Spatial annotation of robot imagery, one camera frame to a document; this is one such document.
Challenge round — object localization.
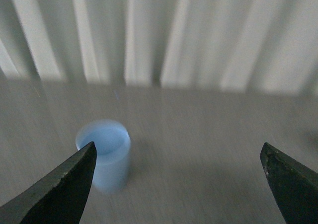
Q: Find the white pleated curtain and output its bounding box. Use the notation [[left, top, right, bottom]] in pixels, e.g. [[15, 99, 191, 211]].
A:
[[0, 0, 318, 96]]

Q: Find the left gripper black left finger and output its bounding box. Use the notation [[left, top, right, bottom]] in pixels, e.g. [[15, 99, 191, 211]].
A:
[[0, 142, 97, 224]]

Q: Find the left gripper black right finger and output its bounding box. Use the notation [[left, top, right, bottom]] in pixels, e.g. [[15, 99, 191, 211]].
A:
[[260, 143, 318, 224]]

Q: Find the light blue plastic cup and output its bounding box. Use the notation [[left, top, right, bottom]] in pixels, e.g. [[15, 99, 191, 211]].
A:
[[76, 120, 131, 194]]

